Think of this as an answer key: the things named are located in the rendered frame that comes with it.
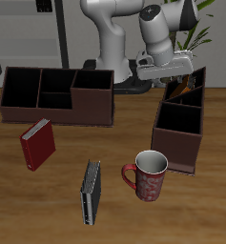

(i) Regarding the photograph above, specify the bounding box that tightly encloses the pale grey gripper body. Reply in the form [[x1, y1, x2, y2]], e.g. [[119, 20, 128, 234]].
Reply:
[[135, 51, 195, 81]]

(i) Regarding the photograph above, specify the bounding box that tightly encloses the black upright post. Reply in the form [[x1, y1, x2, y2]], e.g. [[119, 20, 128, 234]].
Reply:
[[54, 0, 70, 70]]

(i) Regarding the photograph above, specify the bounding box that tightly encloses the dark box on shelf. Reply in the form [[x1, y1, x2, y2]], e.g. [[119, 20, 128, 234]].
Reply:
[[35, 0, 53, 13]]

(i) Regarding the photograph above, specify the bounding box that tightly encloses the red book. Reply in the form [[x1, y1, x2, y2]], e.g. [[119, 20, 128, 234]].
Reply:
[[19, 117, 57, 173]]

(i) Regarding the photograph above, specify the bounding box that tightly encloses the black book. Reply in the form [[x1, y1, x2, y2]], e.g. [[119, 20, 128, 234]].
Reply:
[[79, 159, 103, 227]]

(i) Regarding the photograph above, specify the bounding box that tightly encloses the dark brown desk caddy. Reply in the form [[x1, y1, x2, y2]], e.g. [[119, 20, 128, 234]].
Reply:
[[0, 66, 115, 129], [150, 66, 207, 177]]

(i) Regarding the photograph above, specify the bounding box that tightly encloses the red patterned mug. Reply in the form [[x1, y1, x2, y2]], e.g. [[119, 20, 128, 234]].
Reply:
[[120, 150, 169, 203]]

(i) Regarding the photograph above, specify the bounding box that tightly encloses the white shelf unit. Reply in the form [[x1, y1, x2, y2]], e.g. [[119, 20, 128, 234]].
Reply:
[[0, 0, 63, 61]]

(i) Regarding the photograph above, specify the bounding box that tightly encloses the green pot plant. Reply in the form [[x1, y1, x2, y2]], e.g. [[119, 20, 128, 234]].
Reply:
[[163, 0, 216, 52]]

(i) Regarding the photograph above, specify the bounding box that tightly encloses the orange book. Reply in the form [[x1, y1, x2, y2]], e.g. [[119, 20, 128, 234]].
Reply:
[[169, 75, 195, 99]]

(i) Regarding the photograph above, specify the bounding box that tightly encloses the flat black base plate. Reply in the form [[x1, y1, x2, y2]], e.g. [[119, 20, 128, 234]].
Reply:
[[82, 58, 154, 95]]

